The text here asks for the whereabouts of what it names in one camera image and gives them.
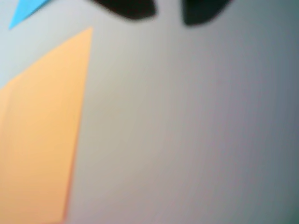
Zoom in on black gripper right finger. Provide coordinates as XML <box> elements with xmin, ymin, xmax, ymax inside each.
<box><xmin>181</xmin><ymin>0</ymin><xmax>232</xmax><ymax>26</ymax></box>

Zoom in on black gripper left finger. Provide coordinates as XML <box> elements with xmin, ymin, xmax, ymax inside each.
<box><xmin>90</xmin><ymin>0</ymin><xmax>157</xmax><ymax>21</ymax></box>

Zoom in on light blue paper square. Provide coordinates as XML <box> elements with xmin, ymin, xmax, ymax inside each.
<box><xmin>8</xmin><ymin>0</ymin><xmax>53</xmax><ymax>30</ymax></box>

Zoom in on orange paper square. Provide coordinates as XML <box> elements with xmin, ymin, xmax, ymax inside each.
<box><xmin>0</xmin><ymin>27</ymin><xmax>93</xmax><ymax>224</ymax></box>

